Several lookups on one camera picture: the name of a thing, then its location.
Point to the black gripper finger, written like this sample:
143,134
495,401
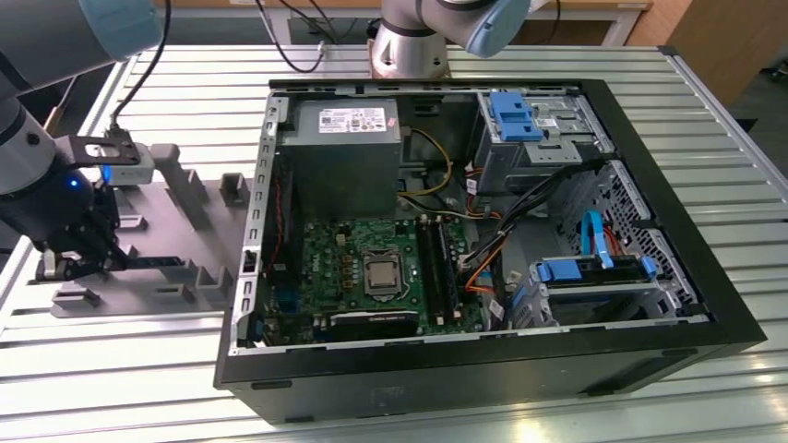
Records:
92,262

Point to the blue RAM stick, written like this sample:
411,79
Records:
154,263

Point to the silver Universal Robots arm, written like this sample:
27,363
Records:
36,46

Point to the black empty RAM slot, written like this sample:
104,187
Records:
431,272

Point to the grey parts rack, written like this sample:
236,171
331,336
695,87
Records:
154,240

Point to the green motherboard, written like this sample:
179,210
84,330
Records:
326,244

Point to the grey power supply unit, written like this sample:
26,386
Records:
335,175

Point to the black graphics card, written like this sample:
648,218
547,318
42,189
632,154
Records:
370,325

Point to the silver CPU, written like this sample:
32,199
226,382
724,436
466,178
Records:
383,274

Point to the black open PC case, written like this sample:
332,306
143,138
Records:
431,383

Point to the blue plastic disk carrier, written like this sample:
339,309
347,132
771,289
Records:
514,115

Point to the black disk in blue carrier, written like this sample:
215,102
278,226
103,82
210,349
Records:
560,271

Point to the metal drive bay cage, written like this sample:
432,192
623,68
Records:
554,152

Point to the wooden desk with white legs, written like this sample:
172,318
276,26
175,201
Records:
623,25

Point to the wooden cabinet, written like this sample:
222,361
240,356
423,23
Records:
727,46

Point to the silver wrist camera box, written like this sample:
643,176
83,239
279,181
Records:
135,175

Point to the black camera bracket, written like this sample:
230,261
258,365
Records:
74,147

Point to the silver disk bay bracket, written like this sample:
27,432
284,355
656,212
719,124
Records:
603,291

